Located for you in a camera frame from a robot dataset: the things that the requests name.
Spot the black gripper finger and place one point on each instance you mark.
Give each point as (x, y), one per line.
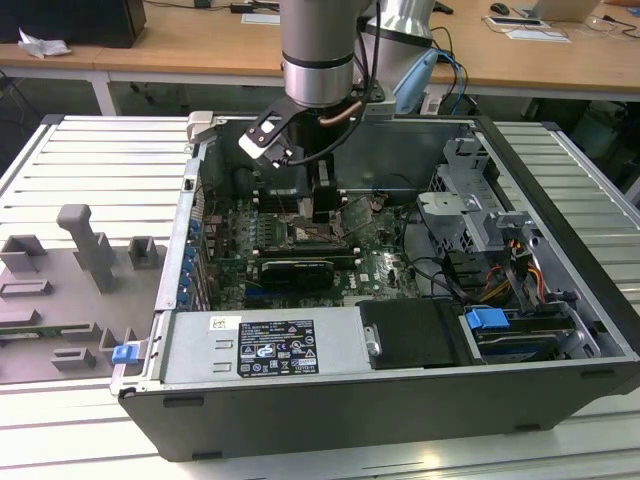
(325, 200)

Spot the silver CPU plate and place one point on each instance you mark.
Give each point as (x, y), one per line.
(305, 208)

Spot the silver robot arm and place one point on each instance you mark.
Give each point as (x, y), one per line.
(315, 50)

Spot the CPU socket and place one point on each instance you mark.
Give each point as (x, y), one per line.
(300, 236)

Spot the black RAM slot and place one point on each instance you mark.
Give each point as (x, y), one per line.
(275, 202)
(275, 208)
(275, 197)
(275, 193)

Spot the green RAM stick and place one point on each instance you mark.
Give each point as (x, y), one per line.
(305, 250)
(30, 331)

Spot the black graphics card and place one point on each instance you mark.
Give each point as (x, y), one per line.
(300, 274)

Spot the green motherboard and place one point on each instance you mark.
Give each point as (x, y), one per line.
(385, 270)

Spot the silver chipset heatsink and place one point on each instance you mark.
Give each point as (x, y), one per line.
(362, 300)

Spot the silver disk bay cage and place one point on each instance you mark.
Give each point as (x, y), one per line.
(450, 210)

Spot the white paper sheet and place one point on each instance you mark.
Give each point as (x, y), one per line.
(260, 19)
(535, 32)

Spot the black power adapter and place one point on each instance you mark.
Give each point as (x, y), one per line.
(242, 7)

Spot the black plastic shroud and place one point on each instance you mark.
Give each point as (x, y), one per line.
(410, 335)

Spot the wooden desk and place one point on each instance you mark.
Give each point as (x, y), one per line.
(175, 50)

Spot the grey power supply unit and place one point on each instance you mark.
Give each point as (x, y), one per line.
(195, 350)

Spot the hard disk in blue carrier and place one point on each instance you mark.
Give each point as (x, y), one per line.
(485, 319)

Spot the black computer mouse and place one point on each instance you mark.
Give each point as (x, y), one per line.
(498, 7)

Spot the black open PC case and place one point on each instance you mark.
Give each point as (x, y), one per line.
(350, 430)

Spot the blue case latch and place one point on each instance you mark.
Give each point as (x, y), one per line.
(124, 354)

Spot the black computer box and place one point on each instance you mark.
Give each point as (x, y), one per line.
(75, 20)

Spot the crumpled white paper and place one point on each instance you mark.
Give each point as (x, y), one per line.
(42, 45)

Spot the grey parts rack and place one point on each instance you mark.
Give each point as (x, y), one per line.
(60, 300)

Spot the silver laptop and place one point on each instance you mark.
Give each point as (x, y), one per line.
(565, 7)

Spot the clear safety glasses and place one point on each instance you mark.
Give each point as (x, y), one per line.
(602, 22)

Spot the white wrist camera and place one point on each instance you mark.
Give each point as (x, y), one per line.
(257, 140)

